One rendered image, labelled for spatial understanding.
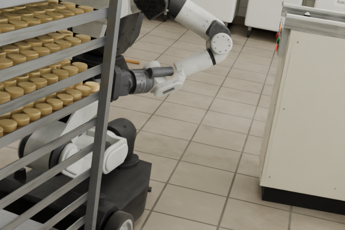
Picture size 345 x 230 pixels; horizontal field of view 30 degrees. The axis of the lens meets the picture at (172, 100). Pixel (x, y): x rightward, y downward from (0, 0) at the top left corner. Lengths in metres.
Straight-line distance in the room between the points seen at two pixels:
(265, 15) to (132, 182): 4.06
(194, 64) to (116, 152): 0.55
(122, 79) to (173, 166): 1.20
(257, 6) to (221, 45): 4.25
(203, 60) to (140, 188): 0.66
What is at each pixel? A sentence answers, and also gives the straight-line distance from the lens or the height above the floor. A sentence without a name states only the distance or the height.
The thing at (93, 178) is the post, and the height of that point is 0.40.
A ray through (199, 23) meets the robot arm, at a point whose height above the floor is 0.91.
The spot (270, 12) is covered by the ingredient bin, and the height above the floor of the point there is 0.31.
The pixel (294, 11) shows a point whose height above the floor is 0.87.
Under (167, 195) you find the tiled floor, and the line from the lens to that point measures 3.02.
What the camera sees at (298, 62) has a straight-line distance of 2.89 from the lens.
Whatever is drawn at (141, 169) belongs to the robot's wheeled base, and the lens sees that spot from 2.84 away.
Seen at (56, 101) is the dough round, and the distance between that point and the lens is 1.94.
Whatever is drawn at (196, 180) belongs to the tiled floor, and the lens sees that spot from 3.21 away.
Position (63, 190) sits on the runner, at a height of 0.42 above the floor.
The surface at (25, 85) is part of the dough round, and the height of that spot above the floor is 0.79.
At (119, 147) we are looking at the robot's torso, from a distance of 2.64.
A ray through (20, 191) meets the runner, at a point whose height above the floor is 0.52.
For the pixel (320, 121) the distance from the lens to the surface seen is 2.97.
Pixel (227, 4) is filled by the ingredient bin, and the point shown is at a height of 0.31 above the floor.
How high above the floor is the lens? 1.36
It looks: 18 degrees down
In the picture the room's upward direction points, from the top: 9 degrees clockwise
